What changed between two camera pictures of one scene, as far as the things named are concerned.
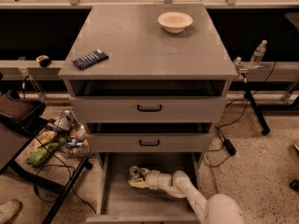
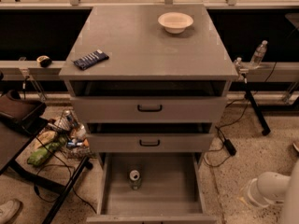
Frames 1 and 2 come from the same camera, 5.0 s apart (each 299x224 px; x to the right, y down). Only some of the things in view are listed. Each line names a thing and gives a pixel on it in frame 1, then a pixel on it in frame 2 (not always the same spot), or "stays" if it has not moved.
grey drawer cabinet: (160, 94) stays
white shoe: (9, 209) stays
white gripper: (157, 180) → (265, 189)
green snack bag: (40, 155) stays
